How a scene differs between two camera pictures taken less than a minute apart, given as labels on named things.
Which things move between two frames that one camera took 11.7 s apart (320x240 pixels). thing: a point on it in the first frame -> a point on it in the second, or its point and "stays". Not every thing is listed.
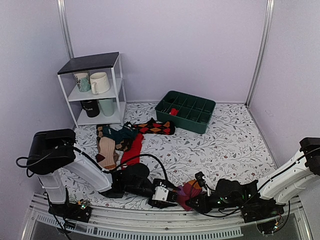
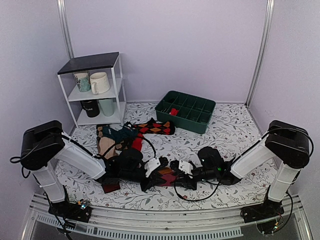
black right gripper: [203, 207] -> [187, 184]
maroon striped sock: [190, 189] -> [168, 174]
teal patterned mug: [82, 79] stays
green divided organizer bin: [185, 111] stays
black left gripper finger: [161, 204] -> [151, 181]
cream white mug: [99, 82] stays
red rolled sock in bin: [174, 112] stays
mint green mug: [107, 106] stays
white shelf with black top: [94, 89] stays
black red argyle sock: [166, 127] stays
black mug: [91, 107] stays
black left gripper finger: [172, 196] -> [163, 161]
